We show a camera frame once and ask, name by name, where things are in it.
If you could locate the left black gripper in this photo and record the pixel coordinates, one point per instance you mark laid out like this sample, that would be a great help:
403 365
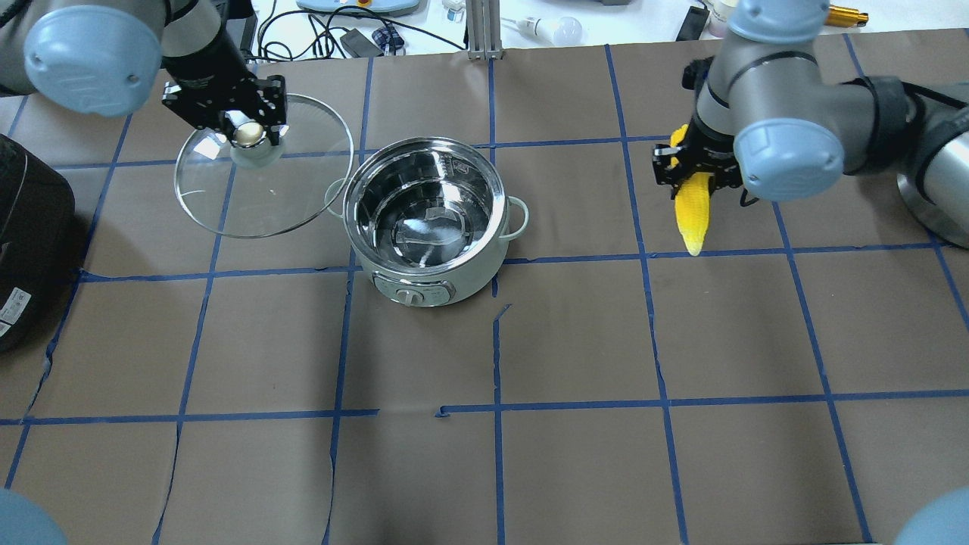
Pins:
206 77

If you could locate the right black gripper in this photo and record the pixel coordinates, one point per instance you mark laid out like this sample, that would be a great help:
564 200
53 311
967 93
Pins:
711 149

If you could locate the yellow corn cob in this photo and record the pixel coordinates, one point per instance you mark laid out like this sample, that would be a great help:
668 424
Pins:
692 203

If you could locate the glass pot lid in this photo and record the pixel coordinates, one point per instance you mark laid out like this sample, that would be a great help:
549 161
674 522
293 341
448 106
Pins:
258 191

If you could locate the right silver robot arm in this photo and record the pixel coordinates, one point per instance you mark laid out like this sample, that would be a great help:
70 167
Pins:
765 122

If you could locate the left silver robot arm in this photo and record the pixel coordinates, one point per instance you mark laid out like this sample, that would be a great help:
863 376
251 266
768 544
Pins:
102 57

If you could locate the light green electric pot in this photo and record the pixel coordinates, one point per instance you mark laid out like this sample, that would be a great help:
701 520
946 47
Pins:
429 220

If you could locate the black phone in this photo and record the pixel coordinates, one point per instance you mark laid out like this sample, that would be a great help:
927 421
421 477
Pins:
693 24

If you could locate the black power adapter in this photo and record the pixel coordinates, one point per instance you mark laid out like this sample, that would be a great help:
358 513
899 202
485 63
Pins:
357 45

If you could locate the white light bulb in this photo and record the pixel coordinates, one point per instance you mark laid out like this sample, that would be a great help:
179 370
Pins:
561 31

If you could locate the gold brass fitting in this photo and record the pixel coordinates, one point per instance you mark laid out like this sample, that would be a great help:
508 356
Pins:
845 17

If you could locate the dark brown rice cooker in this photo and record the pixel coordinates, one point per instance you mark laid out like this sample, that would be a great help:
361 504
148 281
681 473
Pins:
37 208

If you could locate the aluminium frame post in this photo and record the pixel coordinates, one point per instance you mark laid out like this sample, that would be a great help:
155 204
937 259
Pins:
483 30

